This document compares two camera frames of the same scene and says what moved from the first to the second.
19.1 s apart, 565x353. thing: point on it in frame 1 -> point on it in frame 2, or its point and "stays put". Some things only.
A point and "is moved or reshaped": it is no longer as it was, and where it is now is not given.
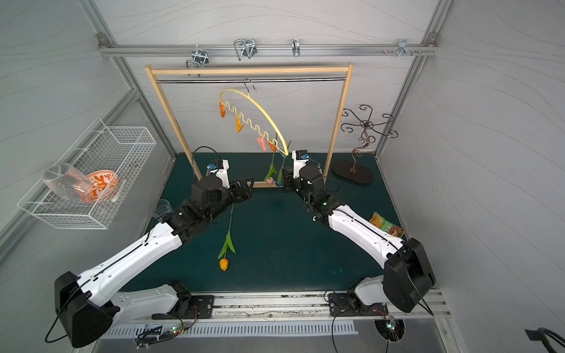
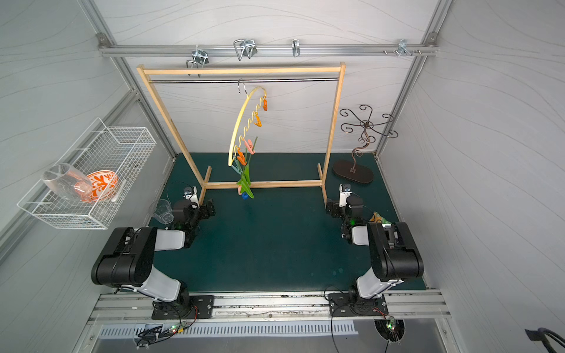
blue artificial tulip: (279, 182) is moved or reshaped
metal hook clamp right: (402, 48) stays put
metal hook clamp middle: (245, 47) stays put
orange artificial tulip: (224, 262) -> (245, 180)
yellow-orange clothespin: (237, 124) -> (259, 123)
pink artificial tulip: (268, 179) -> (250, 148)
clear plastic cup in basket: (63, 178) stays put
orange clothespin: (272, 146) -> (241, 157)
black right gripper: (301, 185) -> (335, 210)
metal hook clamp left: (199, 56) stays put
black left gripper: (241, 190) -> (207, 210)
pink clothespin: (263, 143) -> (249, 148)
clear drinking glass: (162, 209) stays put
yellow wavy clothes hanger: (286, 153) -> (242, 81)
